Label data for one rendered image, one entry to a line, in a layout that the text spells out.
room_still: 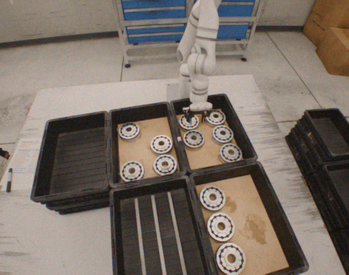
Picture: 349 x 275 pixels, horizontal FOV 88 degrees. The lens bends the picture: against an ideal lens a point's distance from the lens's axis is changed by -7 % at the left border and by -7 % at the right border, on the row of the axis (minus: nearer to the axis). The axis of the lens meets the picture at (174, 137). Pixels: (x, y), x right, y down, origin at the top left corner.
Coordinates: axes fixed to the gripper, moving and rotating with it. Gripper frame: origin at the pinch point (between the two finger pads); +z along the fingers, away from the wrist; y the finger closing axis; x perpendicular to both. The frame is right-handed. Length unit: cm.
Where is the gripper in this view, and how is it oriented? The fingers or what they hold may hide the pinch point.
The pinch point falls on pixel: (196, 120)
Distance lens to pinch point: 97.1
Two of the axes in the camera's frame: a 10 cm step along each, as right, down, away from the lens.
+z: 0.3, 6.0, 8.0
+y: -10.0, 0.8, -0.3
